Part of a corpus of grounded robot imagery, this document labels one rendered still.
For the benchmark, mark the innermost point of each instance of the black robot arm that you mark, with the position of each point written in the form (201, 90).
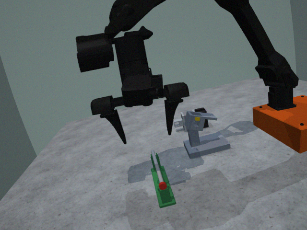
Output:
(96, 51)

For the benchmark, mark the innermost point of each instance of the grey tapered pin with red cap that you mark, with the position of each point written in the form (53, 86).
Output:
(162, 184)

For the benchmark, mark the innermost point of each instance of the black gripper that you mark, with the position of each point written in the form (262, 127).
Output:
(105, 106)

